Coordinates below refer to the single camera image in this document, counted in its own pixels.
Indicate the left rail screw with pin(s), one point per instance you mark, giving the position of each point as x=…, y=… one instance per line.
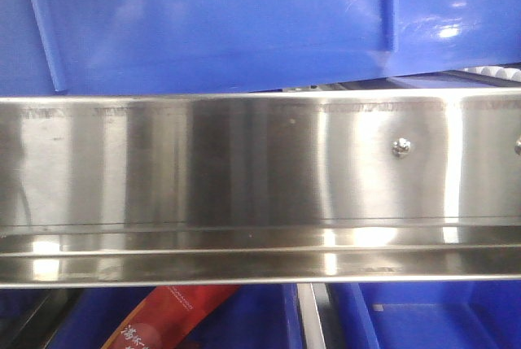
x=402, y=147

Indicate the lower right blue bin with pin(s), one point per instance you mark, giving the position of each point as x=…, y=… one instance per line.
x=437, y=314

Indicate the right rail screw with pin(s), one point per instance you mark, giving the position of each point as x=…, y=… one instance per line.
x=517, y=146

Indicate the stainless steel shelf rail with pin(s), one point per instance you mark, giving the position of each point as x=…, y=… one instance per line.
x=237, y=188

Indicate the rail screw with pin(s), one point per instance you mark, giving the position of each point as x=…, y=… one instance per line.
x=517, y=146
x=402, y=147

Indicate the large blue plastic bin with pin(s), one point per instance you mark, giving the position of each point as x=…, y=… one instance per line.
x=109, y=47

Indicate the lower metal divider rail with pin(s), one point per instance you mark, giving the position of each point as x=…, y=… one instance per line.
x=317, y=317

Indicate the lower left blue bin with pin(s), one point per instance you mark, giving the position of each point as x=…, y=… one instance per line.
x=256, y=316

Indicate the red snack package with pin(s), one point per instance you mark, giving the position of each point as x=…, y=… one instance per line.
x=167, y=315

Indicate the right white roller track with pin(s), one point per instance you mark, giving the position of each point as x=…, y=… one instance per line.
x=494, y=71

